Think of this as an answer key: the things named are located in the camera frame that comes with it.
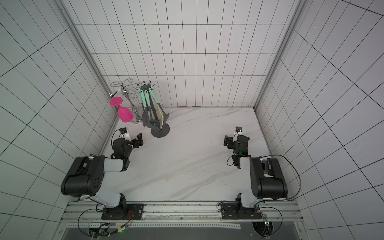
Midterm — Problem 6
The grey spatula green handle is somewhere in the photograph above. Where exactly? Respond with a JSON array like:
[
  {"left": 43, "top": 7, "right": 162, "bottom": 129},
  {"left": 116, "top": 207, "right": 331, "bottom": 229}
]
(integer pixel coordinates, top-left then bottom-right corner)
[{"left": 139, "top": 89, "right": 152, "bottom": 129}]

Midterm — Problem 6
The beige spatula green handle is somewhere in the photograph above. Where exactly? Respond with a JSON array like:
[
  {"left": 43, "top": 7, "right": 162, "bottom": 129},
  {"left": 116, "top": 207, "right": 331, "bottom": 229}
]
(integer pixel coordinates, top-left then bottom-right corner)
[{"left": 150, "top": 87, "right": 169, "bottom": 130}]

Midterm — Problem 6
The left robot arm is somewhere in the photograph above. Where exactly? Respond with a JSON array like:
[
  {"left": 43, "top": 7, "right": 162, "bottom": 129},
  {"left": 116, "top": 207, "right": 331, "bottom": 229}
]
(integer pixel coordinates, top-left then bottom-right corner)
[{"left": 61, "top": 133, "right": 144, "bottom": 220}]

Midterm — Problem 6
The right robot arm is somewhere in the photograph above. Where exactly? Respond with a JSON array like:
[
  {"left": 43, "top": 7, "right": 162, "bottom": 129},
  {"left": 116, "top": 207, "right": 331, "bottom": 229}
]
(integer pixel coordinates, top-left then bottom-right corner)
[{"left": 221, "top": 135, "right": 288, "bottom": 219}]

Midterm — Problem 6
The grey utensil rack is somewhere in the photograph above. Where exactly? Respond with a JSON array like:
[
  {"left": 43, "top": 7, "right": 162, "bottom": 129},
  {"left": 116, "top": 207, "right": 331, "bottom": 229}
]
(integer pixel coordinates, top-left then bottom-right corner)
[{"left": 137, "top": 82, "right": 170, "bottom": 138}]

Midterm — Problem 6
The pink plastic wine glass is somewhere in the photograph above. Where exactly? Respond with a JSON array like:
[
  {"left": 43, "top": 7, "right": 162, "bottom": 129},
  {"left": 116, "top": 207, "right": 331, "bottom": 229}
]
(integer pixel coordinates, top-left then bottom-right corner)
[{"left": 110, "top": 97, "right": 134, "bottom": 123}]

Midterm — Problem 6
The chrome glass holder stand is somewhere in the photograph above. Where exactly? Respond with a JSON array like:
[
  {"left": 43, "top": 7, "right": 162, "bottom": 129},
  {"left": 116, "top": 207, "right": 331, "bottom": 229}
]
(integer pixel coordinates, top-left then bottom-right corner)
[{"left": 109, "top": 78, "right": 143, "bottom": 124}]

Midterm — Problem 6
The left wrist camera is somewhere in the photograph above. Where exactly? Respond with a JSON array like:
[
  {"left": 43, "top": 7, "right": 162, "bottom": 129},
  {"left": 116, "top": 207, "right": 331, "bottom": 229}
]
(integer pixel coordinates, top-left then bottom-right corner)
[{"left": 119, "top": 128, "right": 131, "bottom": 141}]

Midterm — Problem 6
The grey utensil green handle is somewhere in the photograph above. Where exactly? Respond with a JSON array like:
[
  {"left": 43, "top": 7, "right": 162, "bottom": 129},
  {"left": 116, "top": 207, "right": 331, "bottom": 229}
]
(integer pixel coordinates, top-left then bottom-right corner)
[{"left": 145, "top": 90, "right": 156, "bottom": 125}]

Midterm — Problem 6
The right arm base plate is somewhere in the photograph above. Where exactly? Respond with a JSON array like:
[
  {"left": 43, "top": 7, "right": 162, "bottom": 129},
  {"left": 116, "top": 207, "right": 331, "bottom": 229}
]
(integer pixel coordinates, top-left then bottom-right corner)
[{"left": 218, "top": 203, "right": 262, "bottom": 220}]

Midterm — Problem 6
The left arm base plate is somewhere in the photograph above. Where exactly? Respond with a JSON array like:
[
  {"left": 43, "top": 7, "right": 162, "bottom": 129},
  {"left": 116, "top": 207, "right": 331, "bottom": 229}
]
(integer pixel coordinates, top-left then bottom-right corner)
[{"left": 101, "top": 204, "right": 144, "bottom": 221}]

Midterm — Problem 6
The left base cable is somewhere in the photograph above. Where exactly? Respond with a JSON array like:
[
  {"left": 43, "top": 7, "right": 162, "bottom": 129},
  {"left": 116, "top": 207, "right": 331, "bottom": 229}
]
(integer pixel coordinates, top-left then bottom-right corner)
[{"left": 77, "top": 203, "right": 135, "bottom": 238}]

